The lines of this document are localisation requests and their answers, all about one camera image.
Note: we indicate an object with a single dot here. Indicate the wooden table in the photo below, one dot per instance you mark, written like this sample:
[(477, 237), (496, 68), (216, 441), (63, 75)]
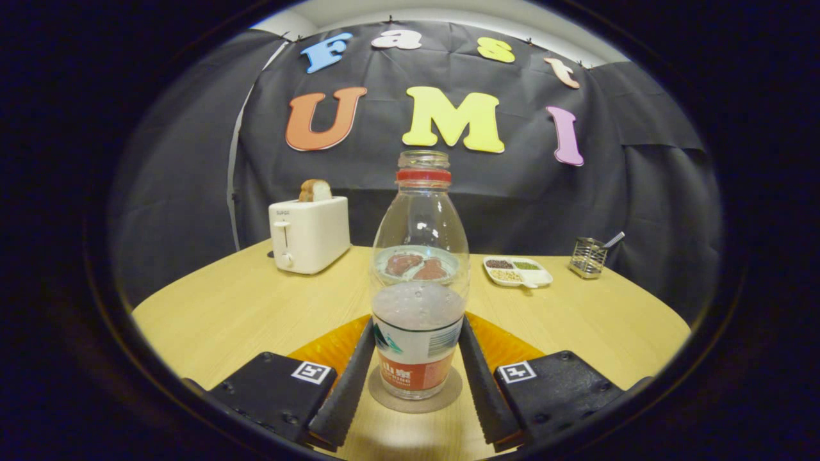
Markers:
[(256, 320)]

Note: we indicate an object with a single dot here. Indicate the black backdrop cloth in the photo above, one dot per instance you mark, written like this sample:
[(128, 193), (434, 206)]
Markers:
[(384, 70)]

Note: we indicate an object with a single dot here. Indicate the brown meat slice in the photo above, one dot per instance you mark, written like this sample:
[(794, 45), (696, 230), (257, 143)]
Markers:
[(403, 264), (432, 270)]

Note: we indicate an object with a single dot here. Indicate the white divided grain tray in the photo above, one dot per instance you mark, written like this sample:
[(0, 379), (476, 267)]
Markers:
[(538, 277)]

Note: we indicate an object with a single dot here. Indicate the metal mesh holder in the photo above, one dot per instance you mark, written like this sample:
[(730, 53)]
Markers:
[(587, 259)]

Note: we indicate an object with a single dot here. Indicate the white toaster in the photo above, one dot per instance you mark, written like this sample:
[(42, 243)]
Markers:
[(311, 237)]

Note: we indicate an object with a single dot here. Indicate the pale green plate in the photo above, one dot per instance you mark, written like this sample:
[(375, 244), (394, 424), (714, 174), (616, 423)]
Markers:
[(416, 251)]

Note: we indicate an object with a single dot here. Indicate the clear plastic bottle red label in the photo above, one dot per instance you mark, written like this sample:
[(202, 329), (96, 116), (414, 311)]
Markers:
[(416, 378)]

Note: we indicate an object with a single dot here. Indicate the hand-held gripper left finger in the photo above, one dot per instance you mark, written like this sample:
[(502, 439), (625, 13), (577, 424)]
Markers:
[(346, 390)]

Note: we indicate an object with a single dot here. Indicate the brown round coaster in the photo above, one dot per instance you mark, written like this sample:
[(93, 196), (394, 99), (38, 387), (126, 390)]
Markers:
[(384, 401)]

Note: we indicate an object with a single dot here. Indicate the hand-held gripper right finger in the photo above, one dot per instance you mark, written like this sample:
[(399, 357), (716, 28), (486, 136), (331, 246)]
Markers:
[(487, 390)]

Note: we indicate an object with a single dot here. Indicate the bread slice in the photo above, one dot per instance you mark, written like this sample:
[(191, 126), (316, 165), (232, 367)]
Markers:
[(315, 191)]

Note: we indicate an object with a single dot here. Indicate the metal spoon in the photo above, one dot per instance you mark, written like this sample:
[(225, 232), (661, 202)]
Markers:
[(614, 240)]

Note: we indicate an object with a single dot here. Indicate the clear juice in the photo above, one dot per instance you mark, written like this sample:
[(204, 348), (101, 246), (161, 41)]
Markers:
[(418, 307)]

